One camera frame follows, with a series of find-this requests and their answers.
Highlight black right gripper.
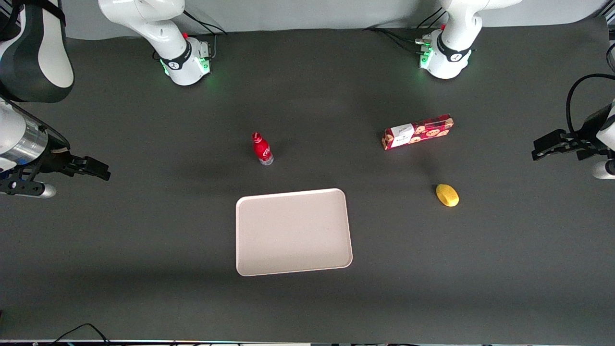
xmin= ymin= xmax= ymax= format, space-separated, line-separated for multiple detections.
xmin=41 ymin=149 xmax=111 ymax=181

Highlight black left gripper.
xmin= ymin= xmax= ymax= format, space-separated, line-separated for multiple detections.
xmin=531 ymin=105 xmax=614 ymax=161

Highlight red coke bottle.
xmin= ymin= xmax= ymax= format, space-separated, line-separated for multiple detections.
xmin=252 ymin=132 xmax=274 ymax=166

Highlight beige rectangular tray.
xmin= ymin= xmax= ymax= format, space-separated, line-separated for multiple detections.
xmin=235 ymin=188 xmax=353 ymax=277

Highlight yellow lemon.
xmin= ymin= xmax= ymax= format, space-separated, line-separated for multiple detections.
xmin=436 ymin=184 xmax=460 ymax=208

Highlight red cookie box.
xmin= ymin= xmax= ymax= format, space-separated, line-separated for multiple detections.
xmin=382 ymin=114 xmax=455 ymax=151

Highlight dark grey table mat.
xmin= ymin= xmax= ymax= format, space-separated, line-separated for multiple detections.
xmin=0 ymin=17 xmax=615 ymax=345

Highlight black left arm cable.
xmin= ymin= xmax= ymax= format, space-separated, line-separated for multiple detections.
xmin=566 ymin=73 xmax=615 ymax=141

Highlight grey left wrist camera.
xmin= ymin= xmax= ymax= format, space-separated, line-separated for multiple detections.
xmin=592 ymin=160 xmax=615 ymax=180

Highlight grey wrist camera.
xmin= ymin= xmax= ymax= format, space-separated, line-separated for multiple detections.
xmin=0 ymin=179 xmax=57 ymax=199
xmin=592 ymin=160 xmax=615 ymax=180

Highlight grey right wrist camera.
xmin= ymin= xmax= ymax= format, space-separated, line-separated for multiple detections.
xmin=0 ymin=179 xmax=57 ymax=199

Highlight black cable at table edge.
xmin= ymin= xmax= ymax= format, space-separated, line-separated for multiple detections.
xmin=48 ymin=323 xmax=112 ymax=346

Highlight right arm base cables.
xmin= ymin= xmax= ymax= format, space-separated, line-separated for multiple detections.
xmin=183 ymin=10 xmax=228 ymax=61

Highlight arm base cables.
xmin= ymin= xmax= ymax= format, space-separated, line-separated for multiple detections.
xmin=183 ymin=10 xmax=228 ymax=61
xmin=364 ymin=7 xmax=448 ymax=55

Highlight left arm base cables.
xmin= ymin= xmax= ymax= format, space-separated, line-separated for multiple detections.
xmin=364 ymin=7 xmax=448 ymax=55

